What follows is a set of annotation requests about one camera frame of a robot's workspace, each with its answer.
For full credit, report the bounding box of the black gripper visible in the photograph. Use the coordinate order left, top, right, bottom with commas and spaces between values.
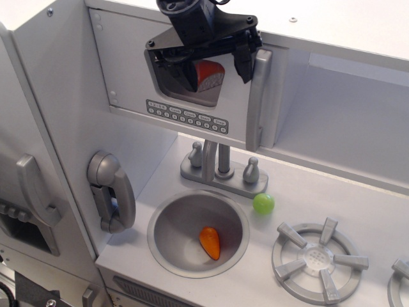
146, 6, 262, 93

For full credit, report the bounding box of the grey oven door handle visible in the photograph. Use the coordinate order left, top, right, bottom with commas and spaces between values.
82, 288, 96, 307

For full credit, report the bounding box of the silver toy faucet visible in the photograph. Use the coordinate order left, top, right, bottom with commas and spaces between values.
180, 140, 269, 198

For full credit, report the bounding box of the white toy microwave door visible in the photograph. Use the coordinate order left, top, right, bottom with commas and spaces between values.
89, 8, 291, 152

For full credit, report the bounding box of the grey fridge ice dispenser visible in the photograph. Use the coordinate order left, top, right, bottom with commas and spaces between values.
1, 199, 60, 256

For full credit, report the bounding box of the white toy kitchen cabinet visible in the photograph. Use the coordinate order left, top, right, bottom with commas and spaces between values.
1, 1, 408, 306

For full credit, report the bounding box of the silver stove burner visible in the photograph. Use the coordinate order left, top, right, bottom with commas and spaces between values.
272, 217, 369, 306
387, 258, 408, 307

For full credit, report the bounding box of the silver round sink bowl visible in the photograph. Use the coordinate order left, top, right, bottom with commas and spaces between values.
147, 190, 250, 278

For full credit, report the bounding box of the grey toy telephone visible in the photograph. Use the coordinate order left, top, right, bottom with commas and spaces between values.
87, 150, 135, 233

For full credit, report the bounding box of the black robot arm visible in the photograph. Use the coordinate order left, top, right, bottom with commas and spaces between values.
146, 1, 262, 92

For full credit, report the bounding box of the green toy ball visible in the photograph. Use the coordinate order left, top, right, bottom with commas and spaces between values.
252, 193, 275, 215

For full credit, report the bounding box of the orange toy carrot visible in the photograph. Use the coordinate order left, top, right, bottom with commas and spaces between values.
199, 226, 220, 260

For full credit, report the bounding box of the salmon sushi toy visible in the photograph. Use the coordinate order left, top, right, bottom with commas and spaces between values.
195, 60, 225, 92

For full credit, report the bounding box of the grey fridge door handle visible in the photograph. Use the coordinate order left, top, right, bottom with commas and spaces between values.
16, 154, 61, 227

